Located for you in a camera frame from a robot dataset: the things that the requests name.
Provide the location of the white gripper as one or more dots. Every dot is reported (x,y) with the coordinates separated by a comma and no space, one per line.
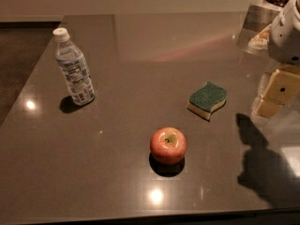
(285,37)

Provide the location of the clear plastic water bottle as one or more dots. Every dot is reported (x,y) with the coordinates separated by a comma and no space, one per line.
(74,68)

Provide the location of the yellow object behind gripper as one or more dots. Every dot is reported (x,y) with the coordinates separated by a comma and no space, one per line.
(260,41)

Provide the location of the green and yellow sponge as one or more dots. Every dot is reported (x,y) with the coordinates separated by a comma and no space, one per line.
(205,101)

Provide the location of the red apple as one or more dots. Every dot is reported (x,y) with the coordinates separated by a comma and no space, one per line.
(168,146)

